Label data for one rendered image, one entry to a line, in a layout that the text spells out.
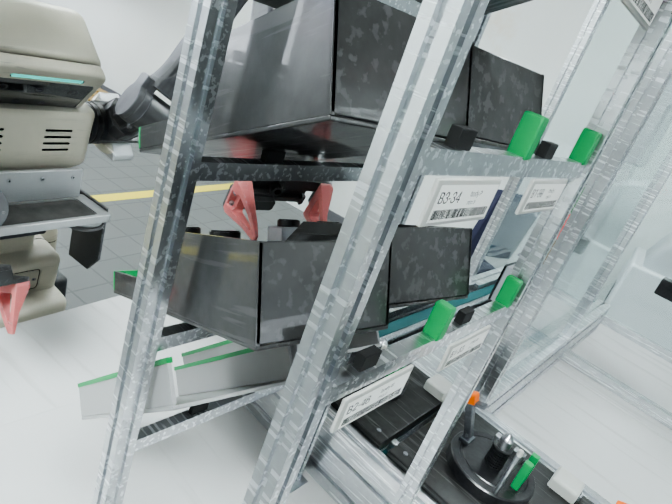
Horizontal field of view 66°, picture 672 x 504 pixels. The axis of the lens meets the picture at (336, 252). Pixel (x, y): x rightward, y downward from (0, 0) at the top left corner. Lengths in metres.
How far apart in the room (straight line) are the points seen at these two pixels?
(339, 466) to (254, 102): 0.63
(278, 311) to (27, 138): 0.82
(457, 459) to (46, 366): 0.69
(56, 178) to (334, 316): 0.91
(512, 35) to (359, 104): 3.71
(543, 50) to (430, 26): 3.69
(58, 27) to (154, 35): 5.04
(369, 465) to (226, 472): 0.22
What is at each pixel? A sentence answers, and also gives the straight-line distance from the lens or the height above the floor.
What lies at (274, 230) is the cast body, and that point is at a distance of 0.67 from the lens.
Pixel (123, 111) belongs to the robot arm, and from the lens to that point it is 1.10.
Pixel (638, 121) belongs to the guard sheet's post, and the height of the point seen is 1.53.
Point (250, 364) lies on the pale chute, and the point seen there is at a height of 1.15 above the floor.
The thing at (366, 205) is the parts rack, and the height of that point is 1.44.
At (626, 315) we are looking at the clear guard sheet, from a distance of 2.16.
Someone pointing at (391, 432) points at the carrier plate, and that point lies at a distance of 0.89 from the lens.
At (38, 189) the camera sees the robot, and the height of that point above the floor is 1.06.
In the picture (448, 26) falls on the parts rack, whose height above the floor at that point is 1.53.
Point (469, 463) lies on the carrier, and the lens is 0.88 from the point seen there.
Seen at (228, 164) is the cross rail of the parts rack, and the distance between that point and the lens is 0.41.
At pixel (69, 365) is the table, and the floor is 0.86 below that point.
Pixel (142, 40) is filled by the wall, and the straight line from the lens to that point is 6.23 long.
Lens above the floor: 1.51
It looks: 22 degrees down
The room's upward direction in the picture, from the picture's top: 20 degrees clockwise
